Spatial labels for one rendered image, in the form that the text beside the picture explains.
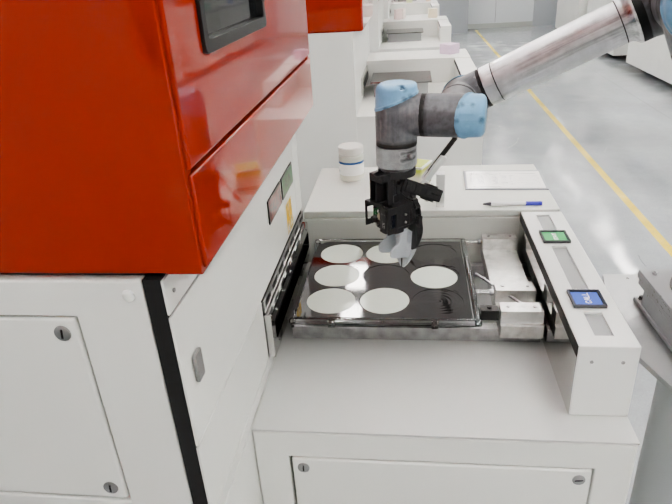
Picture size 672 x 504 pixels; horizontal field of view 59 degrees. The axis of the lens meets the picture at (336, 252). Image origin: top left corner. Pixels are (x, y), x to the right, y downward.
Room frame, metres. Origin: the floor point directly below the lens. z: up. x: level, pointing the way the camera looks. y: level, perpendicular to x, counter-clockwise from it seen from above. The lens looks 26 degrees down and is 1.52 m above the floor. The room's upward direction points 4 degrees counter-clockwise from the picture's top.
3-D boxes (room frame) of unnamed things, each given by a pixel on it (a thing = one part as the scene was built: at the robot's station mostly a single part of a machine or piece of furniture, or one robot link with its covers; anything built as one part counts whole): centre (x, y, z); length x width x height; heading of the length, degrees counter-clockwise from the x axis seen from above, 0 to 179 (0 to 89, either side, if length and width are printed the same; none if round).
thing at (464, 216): (1.51, -0.26, 0.89); 0.62 x 0.35 x 0.14; 82
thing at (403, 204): (1.05, -0.12, 1.11); 0.09 x 0.08 x 0.12; 123
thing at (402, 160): (1.05, -0.12, 1.19); 0.08 x 0.08 x 0.05
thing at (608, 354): (1.02, -0.46, 0.89); 0.55 x 0.09 x 0.14; 172
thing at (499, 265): (1.12, -0.37, 0.87); 0.36 x 0.08 x 0.03; 172
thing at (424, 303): (1.14, -0.11, 0.90); 0.34 x 0.34 x 0.01; 82
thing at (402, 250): (1.04, -0.13, 1.01); 0.06 x 0.03 x 0.09; 123
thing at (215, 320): (0.98, 0.14, 1.02); 0.82 x 0.03 x 0.40; 172
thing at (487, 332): (1.01, -0.15, 0.84); 0.50 x 0.02 x 0.03; 82
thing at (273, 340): (1.15, 0.10, 0.89); 0.44 x 0.02 x 0.10; 172
